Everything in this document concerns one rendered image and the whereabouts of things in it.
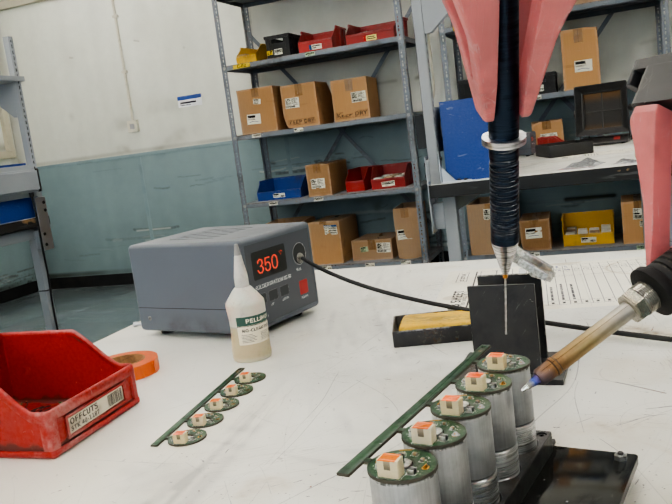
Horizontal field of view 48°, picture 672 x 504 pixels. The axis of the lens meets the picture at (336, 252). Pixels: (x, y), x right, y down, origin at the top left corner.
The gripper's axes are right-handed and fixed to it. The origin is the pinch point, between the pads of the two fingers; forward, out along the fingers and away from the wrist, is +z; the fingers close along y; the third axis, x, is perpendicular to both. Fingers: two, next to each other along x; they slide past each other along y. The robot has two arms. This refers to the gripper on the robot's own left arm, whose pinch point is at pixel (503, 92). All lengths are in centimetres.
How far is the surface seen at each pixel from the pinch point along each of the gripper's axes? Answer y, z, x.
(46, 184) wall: 236, 201, -536
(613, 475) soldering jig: -4.5, 18.1, 1.3
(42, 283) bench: 142, 147, -267
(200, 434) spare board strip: 17.0, 23.7, -11.5
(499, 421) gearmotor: 0.6, 14.3, 1.1
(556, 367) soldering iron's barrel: -2.1, 12.4, 0.3
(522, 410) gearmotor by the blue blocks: -1.0, 15.7, -1.0
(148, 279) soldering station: 26, 28, -40
